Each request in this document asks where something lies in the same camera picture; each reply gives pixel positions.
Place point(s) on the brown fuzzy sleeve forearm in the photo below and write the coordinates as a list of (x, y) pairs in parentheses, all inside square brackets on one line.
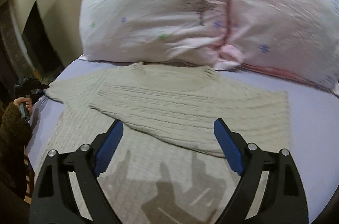
[(15, 136)]

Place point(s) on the dark bedside furniture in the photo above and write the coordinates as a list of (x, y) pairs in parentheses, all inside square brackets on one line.
[(30, 52)]

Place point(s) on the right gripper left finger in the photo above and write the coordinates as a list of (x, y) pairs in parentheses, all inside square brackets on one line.
[(53, 198)]

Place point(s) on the beige cable knit sweater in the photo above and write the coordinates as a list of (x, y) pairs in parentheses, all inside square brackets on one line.
[(168, 167)]

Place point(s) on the pink pillow with blue flowers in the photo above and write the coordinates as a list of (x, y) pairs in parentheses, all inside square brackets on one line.
[(289, 39)]

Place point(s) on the person's left hand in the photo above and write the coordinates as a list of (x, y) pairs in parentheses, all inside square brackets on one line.
[(27, 102)]

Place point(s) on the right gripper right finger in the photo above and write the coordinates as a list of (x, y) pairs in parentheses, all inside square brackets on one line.
[(284, 199)]

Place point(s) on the pink pillow with tree print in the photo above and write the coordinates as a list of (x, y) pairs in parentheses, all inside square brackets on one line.
[(128, 31)]

